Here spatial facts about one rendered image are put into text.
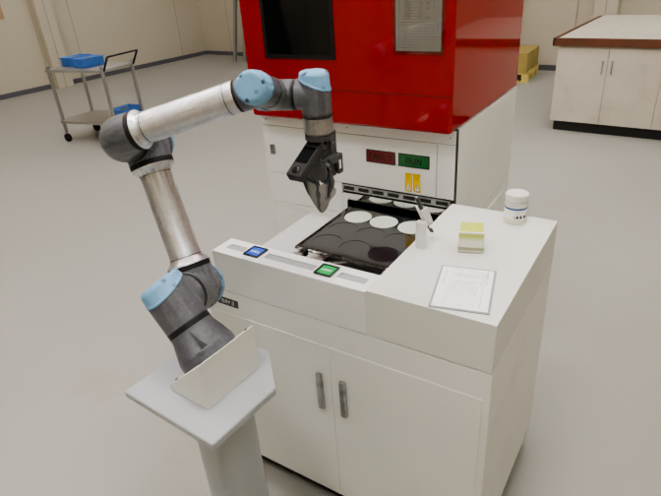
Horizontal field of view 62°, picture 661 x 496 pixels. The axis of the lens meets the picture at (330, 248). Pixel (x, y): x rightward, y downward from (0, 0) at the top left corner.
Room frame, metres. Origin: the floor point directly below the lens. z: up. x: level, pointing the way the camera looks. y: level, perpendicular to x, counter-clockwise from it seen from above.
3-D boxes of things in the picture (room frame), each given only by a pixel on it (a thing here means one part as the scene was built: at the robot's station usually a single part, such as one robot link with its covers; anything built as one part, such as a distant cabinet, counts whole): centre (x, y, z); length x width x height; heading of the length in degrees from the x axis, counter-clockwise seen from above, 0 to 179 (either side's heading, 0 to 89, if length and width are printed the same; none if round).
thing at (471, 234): (1.41, -0.41, 1.00); 0.07 x 0.07 x 0.07; 74
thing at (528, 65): (8.47, -2.70, 0.20); 1.17 x 0.84 x 0.41; 52
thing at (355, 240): (1.67, -0.14, 0.90); 0.34 x 0.34 x 0.01; 56
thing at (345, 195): (1.86, -0.24, 0.89); 0.44 x 0.02 x 0.10; 56
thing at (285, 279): (1.41, 0.12, 0.89); 0.55 x 0.09 x 0.14; 56
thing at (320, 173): (1.36, 0.00, 1.30); 0.09 x 0.08 x 0.12; 146
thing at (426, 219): (1.45, -0.28, 1.03); 0.06 x 0.04 x 0.13; 146
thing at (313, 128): (1.35, 0.01, 1.38); 0.08 x 0.08 x 0.05
